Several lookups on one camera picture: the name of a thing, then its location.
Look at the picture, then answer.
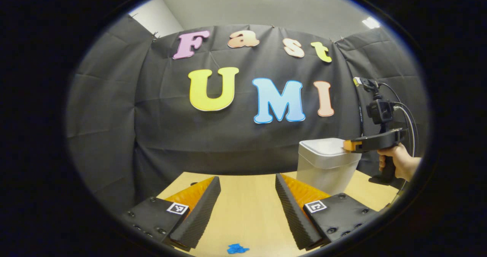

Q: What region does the blue paper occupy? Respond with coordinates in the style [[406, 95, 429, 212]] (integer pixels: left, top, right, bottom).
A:
[[227, 243, 250, 254]]

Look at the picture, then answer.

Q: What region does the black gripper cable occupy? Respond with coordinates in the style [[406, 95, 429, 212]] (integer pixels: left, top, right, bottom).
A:
[[379, 82, 419, 157], [393, 103, 415, 155]]

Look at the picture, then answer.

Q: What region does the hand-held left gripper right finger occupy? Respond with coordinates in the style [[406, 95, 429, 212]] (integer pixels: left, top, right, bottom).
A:
[[275, 173, 381, 251]]

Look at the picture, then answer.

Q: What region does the wooden desktop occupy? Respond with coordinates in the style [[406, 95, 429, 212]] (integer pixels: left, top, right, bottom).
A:
[[156, 170, 400, 257]]

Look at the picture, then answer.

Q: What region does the white desktop garbage bin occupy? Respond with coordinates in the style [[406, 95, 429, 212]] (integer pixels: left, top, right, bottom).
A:
[[296, 137, 362, 196]]

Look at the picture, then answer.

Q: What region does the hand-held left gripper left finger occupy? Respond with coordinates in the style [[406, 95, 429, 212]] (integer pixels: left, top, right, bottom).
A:
[[121, 176, 221, 252]]

